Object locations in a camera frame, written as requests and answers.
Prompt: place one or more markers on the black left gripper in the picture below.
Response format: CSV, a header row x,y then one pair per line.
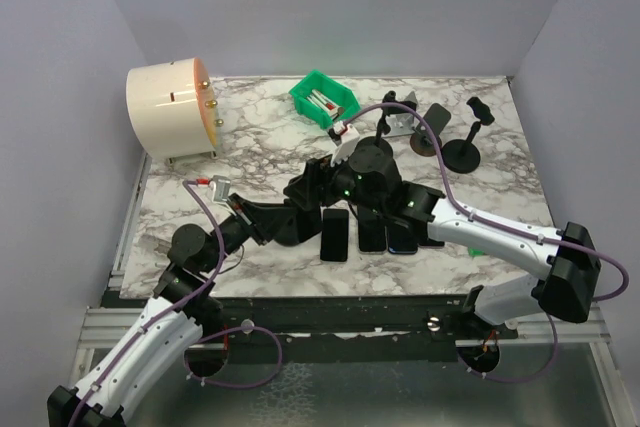
x,y
257,219

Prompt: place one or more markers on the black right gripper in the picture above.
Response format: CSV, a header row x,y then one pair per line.
x,y
317,172

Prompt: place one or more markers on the black clamp phone stand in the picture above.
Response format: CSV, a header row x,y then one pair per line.
x,y
304,225

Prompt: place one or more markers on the black front phone stand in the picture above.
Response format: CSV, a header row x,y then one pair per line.
x,y
378,139

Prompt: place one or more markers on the black phone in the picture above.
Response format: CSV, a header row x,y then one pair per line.
x,y
401,240

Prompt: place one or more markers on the purple case phone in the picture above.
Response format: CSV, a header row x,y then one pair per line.
x,y
427,242

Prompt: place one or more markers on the black round base phone stand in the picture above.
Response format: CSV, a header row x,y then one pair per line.
x,y
461,155

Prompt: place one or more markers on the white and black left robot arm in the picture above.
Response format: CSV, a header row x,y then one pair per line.
x,y
180,312

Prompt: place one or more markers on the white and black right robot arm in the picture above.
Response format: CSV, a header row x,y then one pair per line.
x,y
560,266

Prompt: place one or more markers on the silver folding phone stand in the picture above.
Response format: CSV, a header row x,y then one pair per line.
x,y
400,122

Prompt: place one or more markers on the green plastic bin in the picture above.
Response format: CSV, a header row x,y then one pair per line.
x,y
323,100

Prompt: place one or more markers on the white cylindrical drum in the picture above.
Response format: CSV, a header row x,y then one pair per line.
x,y
173,109

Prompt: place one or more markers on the green cap marker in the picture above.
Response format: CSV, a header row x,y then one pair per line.
x,y
475,252

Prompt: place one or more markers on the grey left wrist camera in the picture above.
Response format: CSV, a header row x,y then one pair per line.
x,y
220,188

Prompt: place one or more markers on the black front mounting rail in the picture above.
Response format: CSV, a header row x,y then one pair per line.
x,y
346,329

